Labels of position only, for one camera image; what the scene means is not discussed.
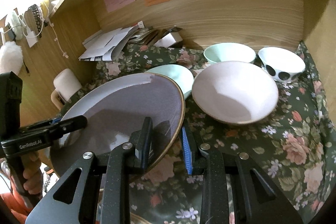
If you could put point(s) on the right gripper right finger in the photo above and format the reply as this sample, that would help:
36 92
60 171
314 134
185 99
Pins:
256 198

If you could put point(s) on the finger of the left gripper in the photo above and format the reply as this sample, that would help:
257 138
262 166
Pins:
49 122
57 130

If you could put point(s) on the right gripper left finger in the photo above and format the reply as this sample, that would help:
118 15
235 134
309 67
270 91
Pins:
95 189

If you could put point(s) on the dark purple plate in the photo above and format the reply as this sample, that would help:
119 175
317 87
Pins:
118 108

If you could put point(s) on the pink bowl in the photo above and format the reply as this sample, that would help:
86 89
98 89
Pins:
235 92

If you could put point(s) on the mint green plate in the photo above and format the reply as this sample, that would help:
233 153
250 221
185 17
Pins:
180 74

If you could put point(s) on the white black-dotted bowl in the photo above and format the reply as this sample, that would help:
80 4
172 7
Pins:
284 66

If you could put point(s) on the mint green bowl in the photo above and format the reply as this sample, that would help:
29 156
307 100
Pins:
229 51

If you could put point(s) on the person's left hand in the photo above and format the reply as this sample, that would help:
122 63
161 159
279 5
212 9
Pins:
32 174

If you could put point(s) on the pink fluffy earmuff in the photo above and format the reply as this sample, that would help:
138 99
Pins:
11 58

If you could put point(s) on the stack of white papers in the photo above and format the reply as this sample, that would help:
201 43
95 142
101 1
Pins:
107 46

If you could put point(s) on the polka dot headband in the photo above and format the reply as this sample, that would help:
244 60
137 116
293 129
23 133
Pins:
36 18

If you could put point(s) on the small silver box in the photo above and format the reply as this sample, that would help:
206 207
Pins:
169 38

